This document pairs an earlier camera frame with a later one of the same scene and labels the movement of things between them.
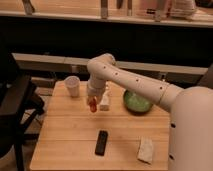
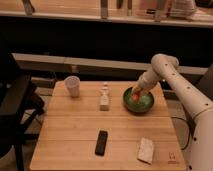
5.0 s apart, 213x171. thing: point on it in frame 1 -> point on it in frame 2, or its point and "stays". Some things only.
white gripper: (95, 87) -> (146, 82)
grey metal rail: (30, 62) stays
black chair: (20, 105) stays
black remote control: (101, 142) stays
